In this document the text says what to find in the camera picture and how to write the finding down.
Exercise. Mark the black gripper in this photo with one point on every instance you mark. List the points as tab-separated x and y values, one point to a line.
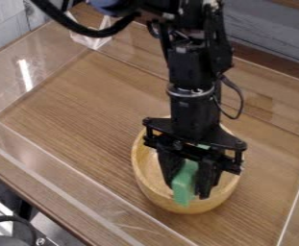
191	135

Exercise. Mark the brown wooden bowl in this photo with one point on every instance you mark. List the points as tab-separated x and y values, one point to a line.
150	181

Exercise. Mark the clear acrylic tray enclosure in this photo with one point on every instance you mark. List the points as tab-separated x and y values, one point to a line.
72	104

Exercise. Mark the green rectangular block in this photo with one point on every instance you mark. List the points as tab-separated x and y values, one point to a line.
186	181

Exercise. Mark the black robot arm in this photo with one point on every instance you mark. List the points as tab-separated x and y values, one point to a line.
190	29

